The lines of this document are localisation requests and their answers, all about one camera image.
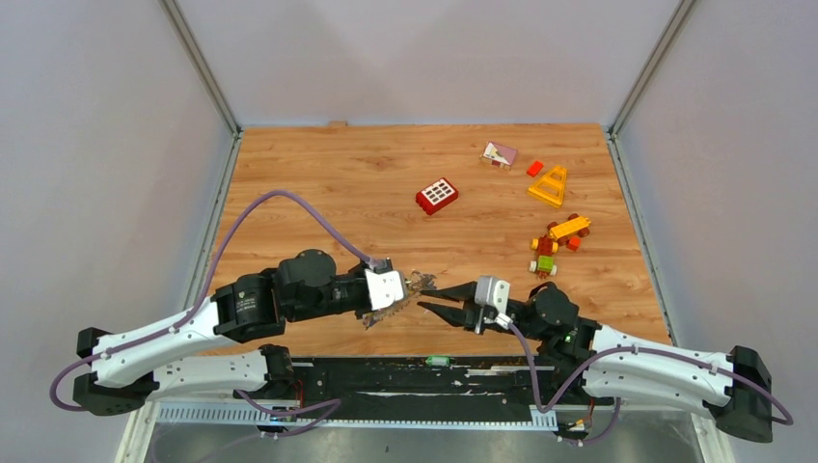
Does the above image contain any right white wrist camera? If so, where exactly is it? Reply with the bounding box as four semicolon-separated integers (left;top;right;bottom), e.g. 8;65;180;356
474;276;512;330

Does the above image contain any yellow triangular toy frame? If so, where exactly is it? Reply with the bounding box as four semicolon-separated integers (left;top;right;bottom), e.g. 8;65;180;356
527;166;568;208

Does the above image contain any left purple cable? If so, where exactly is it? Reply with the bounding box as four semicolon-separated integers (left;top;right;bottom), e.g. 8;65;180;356
49;190;393;412

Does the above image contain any large grey toothed keyring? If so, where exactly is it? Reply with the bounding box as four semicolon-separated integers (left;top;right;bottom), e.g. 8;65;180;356
361;270;437;329

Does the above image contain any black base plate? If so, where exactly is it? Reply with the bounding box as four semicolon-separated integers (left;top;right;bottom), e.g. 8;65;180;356
255;355;641;424

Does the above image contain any small red toy brick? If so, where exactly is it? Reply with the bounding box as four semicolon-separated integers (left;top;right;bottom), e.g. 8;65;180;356
526;160;544;177

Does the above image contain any red green toy vehicle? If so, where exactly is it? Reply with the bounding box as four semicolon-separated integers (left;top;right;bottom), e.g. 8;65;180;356
529;235;559;279

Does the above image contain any grey slotted cable duct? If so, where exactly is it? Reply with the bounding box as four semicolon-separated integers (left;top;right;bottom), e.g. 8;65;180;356
156;402;559;430

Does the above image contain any small green bubble level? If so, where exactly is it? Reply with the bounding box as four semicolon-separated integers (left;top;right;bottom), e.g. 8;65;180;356
425;355;451;367

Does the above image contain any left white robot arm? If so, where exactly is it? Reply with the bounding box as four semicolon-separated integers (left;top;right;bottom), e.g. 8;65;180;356
72;249;407;416

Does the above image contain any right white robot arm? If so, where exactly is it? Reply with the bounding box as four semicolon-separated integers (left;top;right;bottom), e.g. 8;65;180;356
421;277;790;444

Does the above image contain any yellow orange toy car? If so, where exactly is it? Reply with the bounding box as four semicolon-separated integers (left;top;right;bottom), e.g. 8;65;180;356
546;213;591;246

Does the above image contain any red window toy brick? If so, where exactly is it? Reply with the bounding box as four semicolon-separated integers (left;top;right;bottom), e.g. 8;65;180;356
415;177;459;216

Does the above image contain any pink roof toy house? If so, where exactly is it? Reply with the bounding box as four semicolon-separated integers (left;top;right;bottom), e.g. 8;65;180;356
479;142;518;170

